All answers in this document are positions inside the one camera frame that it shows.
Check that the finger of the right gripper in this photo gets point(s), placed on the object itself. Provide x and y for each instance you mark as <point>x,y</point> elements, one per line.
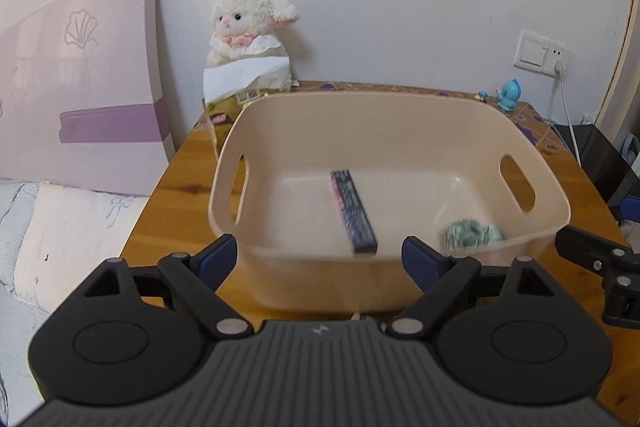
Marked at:
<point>630,210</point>
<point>593,252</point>

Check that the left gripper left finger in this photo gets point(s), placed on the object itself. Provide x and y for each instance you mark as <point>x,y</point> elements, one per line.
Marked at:
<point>193,282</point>

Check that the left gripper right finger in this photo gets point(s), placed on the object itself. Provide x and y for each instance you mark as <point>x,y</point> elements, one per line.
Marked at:
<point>445,282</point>

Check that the green checkered scrunchie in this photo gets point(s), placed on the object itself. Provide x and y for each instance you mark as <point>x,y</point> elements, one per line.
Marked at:
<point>469,234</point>

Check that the long black Sanrio box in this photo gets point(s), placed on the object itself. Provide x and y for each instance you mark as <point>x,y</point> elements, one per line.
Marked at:
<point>355,219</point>

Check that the beige plastic storage basket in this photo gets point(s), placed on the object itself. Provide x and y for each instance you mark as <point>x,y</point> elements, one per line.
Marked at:
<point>419,163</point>

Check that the white pillow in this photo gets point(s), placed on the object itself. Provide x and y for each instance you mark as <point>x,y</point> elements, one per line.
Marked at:
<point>72,231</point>

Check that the small blue bird figurine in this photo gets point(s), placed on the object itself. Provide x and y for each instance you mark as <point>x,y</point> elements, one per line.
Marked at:
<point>509,95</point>

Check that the gold tissue box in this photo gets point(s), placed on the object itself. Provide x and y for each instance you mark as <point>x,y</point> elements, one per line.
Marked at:
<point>229,88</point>

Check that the tiny blue toy figure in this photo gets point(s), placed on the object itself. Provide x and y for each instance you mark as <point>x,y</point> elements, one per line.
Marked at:
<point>482,96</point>

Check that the light blue checkered pillow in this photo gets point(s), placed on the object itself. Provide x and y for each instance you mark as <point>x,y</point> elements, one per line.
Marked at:
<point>17,206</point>

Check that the purple bed headboard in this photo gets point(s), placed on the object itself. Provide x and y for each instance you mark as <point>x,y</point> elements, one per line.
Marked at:
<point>81,99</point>

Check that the white plush lamb toy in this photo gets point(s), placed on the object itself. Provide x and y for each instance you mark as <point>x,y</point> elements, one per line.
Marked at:
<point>247,29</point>

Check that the white wall switch socket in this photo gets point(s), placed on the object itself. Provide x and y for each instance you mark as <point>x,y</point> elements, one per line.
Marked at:
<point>539,54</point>

